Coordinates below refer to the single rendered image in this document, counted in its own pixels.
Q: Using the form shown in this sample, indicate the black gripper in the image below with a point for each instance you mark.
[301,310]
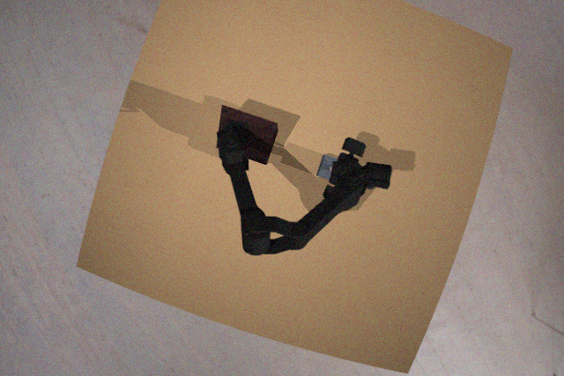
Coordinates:
[354,147]

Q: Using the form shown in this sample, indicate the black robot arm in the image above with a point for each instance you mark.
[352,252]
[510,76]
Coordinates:
[256,228]

